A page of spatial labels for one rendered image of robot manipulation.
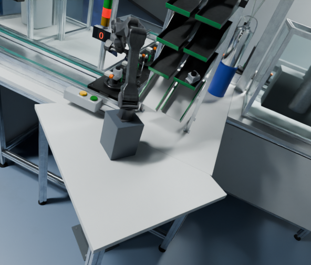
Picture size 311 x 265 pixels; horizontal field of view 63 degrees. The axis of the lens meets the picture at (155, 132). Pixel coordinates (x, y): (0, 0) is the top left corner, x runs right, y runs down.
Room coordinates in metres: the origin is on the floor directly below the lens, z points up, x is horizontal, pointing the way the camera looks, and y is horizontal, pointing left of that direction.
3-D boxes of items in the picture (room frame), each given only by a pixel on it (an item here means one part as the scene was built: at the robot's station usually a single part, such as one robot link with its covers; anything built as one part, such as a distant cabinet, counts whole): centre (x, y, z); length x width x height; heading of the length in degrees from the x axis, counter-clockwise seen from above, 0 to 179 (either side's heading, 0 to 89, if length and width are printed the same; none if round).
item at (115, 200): (1.01, 0.12, 0.84); 0.90 x 0.70 x 0.03; 43
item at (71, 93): (1.20, 0.46, 0.93); 0.21 x 0.07 x 0.06; 81
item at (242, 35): (2.09, -0.38, 1.32); 0.14 x 0.14 x 0.38
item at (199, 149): (1.84, 0.27, 0.85); 1.50 x 1.41 x 0.03; 81
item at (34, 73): (1.29, 0.64, 0.91); 0.89 x 0.06 x 0.11; 81
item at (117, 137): (0.98, 0.16, 0.96); 0.14 x 0.14 x 0.20; 43
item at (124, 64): (1.65, 0.30, 1.01); 0.24 x 0.24 x 0.13; 81
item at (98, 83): (1.40, 0.34, 0.96); 0.24 x 0.24 x 0.02; 81
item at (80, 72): (1.47, 0.63, 0.91); 0.84 x 0.28 x 0.10; 81
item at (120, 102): (0.98, 0.16, 1.15); 0.09 x 0.07 x 0.06; 120
